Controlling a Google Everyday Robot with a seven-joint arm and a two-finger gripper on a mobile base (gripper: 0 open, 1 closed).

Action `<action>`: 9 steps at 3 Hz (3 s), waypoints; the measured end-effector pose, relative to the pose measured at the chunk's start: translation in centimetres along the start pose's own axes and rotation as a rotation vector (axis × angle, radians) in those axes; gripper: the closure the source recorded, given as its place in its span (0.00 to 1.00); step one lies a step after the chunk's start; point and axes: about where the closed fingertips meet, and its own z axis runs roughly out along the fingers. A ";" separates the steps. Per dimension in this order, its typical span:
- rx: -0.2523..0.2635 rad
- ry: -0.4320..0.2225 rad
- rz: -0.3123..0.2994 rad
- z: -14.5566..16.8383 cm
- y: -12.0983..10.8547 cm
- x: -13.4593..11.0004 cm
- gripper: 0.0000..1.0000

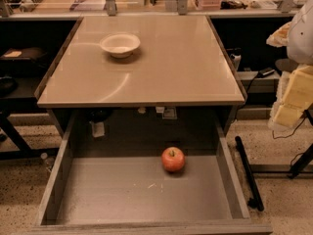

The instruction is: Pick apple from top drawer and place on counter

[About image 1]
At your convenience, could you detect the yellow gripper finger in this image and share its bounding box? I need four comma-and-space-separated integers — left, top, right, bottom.
266, 23, 291, 48
268, 65, 313, 131

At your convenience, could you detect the red apple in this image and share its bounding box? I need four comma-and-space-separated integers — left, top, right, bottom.
161, 147, 185, 172

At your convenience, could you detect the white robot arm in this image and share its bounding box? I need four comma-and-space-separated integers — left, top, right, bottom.
266, 0, 313, 131

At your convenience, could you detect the grey counter cabinet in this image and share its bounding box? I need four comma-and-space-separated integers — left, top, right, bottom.
34, 15, 248, 139

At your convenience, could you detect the open grey drawer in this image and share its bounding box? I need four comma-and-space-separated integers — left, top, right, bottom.
34, 108, 272, 235

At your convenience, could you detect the black phone device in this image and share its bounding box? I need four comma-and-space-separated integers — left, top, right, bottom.
257, 68, 275, 78

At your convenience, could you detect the white paper bowl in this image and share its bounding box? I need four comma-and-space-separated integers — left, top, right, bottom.
100, 33, 141, 58

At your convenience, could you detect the white paper tag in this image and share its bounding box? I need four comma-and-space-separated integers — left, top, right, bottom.
90, 121, 105, 138

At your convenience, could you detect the clear plastic bottle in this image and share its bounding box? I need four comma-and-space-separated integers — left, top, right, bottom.
40, 153, 55, 172

